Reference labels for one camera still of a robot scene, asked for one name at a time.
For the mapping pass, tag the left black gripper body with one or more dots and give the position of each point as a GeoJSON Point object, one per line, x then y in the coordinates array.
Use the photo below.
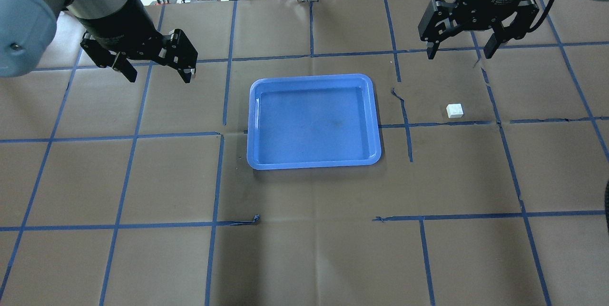
{"type": "Point", "coordinates": [120, 24]}

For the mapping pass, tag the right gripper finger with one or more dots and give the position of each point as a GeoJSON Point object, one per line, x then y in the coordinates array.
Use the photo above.
{"type": "Point", "coordinates": [525, 14]}
{"type": "Point", "coordinates": [438, 23]}

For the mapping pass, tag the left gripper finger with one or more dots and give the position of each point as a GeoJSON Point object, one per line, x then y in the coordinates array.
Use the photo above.
{"type": "Point", "coordinates": [104, 58]}
{"type": "Point", "coordinates": [181, 55]}

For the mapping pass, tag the white building block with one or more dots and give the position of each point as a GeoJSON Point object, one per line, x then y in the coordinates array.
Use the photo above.
{"type": "Point", "coordinates": [455, 110]}

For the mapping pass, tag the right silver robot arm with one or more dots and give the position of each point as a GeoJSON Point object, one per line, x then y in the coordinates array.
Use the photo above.
{"type": "Point", "coordinates": [508, 19]}

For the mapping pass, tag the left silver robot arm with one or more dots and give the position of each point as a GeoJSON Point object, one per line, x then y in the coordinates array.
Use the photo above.
{"type": "Point", "coordinates": [27, 28]}

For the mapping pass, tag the blue plastic tray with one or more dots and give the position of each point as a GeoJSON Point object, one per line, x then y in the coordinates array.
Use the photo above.
{"type": "Point", "coordinates": [312, 122]}

